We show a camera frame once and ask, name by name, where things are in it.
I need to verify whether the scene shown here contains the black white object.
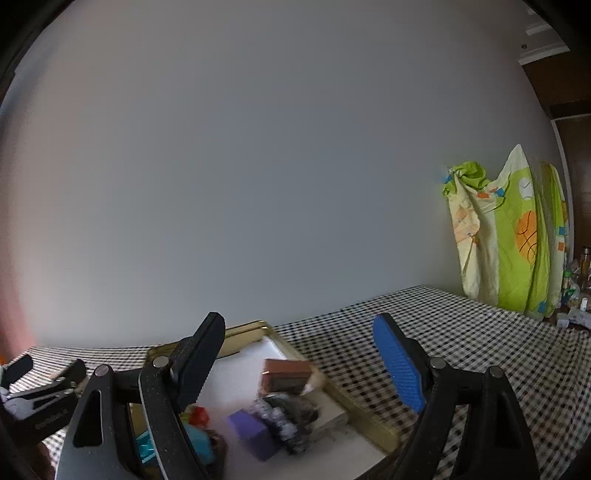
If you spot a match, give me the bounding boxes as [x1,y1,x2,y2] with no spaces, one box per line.
[252,392,320,455]

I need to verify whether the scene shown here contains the purple block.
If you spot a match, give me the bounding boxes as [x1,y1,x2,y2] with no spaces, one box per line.
[228,409,280,462]

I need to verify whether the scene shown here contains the red toy brick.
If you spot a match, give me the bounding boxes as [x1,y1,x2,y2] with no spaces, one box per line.
[188,405,211,429]

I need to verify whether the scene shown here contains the gold metal tray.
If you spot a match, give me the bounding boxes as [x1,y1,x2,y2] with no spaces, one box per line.
[128,319,402,480]

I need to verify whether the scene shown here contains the brown copper case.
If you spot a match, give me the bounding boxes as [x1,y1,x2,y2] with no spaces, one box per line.
[259,359,312,396]

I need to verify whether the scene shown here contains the clutter of bottles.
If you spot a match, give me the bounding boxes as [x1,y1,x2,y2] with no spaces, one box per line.
[556,246,590,330]

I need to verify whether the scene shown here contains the green patterned cloth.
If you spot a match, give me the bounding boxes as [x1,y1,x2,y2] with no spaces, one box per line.
[443,145,568,319]

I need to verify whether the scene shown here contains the teal toy brick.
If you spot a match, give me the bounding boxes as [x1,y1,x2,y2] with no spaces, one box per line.
[135,423,216,466]

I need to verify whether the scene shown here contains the grey box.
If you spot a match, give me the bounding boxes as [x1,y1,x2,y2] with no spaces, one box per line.
[304,390,349,441]

